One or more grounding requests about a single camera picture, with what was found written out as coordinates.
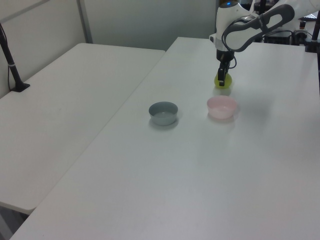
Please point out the pink plastic bowl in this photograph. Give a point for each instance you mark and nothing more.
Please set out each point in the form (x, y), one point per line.
(221, 110)

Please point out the white side table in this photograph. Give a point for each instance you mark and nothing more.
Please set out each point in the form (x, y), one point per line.
(62, 112)

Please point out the black background tripod pole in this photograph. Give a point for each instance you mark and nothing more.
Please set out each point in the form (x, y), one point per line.
(262, 5)

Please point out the grey metal partition post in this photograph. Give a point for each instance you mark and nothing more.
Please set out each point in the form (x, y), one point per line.
(85, 22)

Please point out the black camera pole with clamp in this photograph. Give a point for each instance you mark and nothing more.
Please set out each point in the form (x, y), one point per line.
(13, 72)

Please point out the black clamped pole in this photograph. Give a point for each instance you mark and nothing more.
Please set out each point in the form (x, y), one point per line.
(314, 35)

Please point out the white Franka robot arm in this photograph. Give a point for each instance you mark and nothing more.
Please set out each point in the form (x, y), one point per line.
(240, 37)

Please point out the grey plastic bowl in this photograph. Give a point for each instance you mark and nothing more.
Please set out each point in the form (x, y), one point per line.
(163, 116)

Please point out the black equipment box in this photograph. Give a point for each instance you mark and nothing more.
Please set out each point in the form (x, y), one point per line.
(277, 37)

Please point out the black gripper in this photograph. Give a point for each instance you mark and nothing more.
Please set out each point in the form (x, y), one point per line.
(223, 57)

